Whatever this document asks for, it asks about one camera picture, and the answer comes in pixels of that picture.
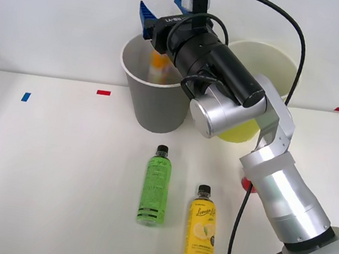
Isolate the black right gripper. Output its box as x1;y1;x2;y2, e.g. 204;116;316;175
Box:
132;0;226;65

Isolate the orange drink can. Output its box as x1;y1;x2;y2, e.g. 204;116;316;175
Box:
146;51;174;85

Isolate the grey plastic waste bin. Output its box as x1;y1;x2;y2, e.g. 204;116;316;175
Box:
109;29;208;139

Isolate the yellow-green plastic waste bin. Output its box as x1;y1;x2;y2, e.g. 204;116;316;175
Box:
213;38;305;151

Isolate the green label plastic bottle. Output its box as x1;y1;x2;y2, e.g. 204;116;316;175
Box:
135;142;176;229

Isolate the red drink can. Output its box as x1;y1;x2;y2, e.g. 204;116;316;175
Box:
240;175;260;194

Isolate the yellow label plastic bottle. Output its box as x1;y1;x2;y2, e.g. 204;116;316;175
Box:
182;182;226;254

